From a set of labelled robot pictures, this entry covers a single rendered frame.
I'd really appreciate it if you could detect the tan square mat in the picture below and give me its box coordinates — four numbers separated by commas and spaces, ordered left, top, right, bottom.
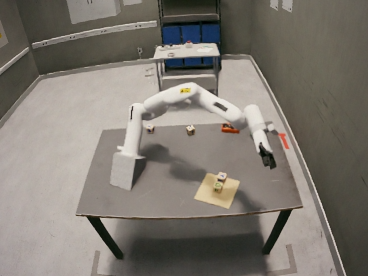
194, 173, 240, 209

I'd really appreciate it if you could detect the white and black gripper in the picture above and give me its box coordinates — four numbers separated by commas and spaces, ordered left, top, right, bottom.
252, 129, 277, 170

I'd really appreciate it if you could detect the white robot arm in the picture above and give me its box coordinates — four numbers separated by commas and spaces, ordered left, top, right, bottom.
117, 83, 280, 158

